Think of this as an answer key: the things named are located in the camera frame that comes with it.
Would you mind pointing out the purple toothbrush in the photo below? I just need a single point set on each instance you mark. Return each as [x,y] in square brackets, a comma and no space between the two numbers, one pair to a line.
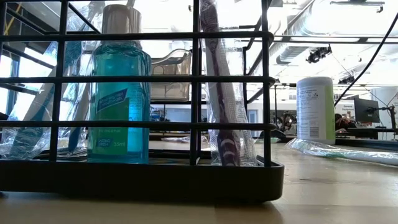
[221,102]

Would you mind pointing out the black ceiling spotlight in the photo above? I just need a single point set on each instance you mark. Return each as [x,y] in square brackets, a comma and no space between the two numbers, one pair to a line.
[345,80]
[317,55]

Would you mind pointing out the white green wipes canister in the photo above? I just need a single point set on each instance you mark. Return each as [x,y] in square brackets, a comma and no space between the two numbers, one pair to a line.
[314,109]

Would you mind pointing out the blue toothbrush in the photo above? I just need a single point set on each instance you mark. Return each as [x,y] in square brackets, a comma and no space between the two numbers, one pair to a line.
[73,59]

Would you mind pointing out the ceiling light fixture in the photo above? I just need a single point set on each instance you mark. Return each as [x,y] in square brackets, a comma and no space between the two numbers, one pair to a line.
[357,3]

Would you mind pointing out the clear plastic bin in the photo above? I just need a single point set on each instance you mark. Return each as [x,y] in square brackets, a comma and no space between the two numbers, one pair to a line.
[171,67]

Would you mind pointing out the blue mouthwash bottle white cap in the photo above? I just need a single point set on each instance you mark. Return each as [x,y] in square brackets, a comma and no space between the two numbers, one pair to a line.
[118,99]

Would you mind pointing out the black computer monitor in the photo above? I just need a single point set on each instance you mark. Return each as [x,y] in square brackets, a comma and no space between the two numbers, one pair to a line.
[367,110]

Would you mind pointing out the person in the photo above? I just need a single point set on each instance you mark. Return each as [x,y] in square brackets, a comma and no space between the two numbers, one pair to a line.
[342,123]

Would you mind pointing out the green toothbrush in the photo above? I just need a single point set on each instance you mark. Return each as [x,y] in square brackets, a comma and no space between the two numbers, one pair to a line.
[342,152]

